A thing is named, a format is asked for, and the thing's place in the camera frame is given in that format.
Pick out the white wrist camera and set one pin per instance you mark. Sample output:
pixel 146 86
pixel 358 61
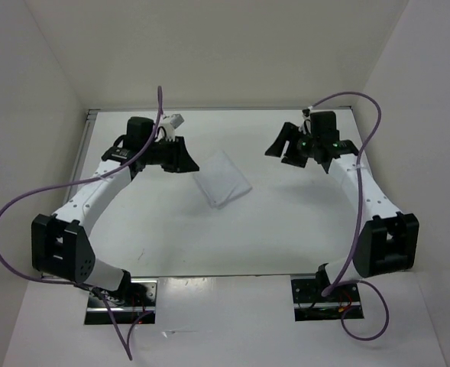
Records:
pixel 169 125
pixel 306 126

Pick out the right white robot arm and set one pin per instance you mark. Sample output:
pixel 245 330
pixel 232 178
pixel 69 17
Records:
pixel 385 238

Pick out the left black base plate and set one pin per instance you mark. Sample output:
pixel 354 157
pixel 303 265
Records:
pixel 139 307

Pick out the white skirt cloth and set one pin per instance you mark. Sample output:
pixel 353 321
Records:
pixel 220 181

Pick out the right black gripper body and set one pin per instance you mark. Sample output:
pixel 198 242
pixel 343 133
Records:
pixel 301 147

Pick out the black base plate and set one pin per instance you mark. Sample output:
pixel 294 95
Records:
pixel 139 307
pixel 310 305

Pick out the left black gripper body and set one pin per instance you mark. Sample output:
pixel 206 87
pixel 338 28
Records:
pixel 163 154

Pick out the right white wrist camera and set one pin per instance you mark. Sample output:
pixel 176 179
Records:
pixel 306 126

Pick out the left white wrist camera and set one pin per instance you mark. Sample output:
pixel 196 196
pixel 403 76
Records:
pixel 169 125

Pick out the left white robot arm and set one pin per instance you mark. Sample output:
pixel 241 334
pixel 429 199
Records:
pixel 60 242

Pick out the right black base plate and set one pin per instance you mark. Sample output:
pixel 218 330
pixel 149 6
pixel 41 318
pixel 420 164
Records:
pixel 310 305

